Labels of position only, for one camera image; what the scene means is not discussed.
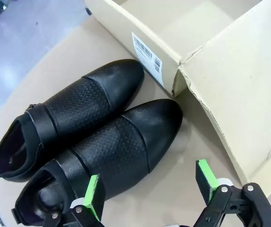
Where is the black leather buckle shoe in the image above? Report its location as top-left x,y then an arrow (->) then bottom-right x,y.
0,59 -> 145,184
11,98 -> 183,227

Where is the brown cardboard shoe box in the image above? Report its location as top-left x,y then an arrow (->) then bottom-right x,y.
84,0 -> 271,198

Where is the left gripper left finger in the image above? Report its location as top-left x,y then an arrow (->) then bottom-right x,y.
42,174 -> 106,227

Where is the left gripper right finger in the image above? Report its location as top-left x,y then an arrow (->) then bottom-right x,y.
195,159 -> 271,227

